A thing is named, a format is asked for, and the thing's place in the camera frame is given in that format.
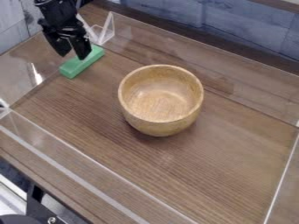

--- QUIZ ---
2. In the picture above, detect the green rectangular stick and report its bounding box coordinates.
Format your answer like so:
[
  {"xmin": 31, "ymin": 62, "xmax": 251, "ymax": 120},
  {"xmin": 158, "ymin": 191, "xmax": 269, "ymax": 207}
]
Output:
[{"xmin": 59, "ymin": 45, "xmax": 106, "ymax": 79}]

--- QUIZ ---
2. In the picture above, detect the wooden bowl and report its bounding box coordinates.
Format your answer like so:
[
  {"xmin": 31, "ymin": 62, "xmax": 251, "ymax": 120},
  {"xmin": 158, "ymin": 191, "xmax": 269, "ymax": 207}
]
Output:
[{"xmin": 118, "ymin": 64, "xmax": 204, "ymax": 137}]

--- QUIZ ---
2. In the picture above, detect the black table frame leg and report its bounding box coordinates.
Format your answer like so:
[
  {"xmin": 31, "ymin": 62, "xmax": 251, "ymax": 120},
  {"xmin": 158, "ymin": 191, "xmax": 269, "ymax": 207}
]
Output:
[{"xmin": 26, "ymin": 185, "xmax": 80, "ymax": 224}]

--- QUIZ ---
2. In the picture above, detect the clear acrylic enclosure wall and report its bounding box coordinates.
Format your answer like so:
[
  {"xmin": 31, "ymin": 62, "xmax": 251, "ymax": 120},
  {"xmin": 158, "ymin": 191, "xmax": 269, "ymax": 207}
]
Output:
[{"xmin": 0, "ymin": 108, "xmax": 196, "ymax": 224}]

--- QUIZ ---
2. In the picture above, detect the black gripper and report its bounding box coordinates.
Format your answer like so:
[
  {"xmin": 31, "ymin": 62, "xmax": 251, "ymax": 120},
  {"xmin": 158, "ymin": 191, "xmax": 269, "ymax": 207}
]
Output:
[{"xmin": 34, "ymin": 0, "xmax": 91, "ymax": 60}]

